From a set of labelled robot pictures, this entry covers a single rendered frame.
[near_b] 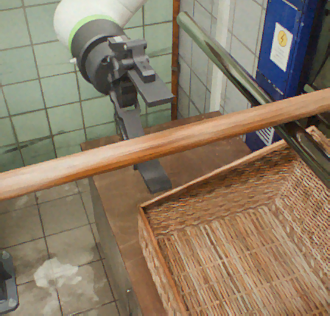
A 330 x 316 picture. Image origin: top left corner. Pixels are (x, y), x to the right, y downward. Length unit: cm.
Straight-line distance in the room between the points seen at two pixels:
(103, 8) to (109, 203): 68
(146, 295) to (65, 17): 67
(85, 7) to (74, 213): 141
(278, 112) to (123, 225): 75
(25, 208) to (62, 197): 17
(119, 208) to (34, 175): 79
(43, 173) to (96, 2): 35
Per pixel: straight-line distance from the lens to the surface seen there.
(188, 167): 138
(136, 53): 52
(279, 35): 121
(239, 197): 119
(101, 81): 65
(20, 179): 49
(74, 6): 76
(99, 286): 180
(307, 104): 59
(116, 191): 131
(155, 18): 190
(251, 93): 66
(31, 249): 197
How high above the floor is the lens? 153
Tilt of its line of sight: 42 degrees down
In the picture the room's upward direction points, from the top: straight up
